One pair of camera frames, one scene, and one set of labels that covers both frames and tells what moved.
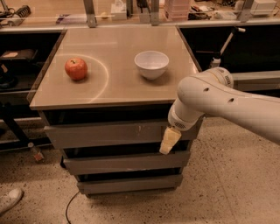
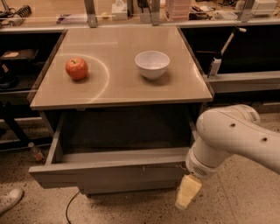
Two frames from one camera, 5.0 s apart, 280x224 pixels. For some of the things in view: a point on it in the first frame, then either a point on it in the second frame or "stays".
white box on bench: x=118 y=10 stays
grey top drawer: x=114 y=136 -> x=69 y=171
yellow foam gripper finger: x=170 y=140 -> x=188 y=189
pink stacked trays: x=178 y=10 stays
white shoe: x=10 y=199 stays
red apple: x=76 y=68 stays
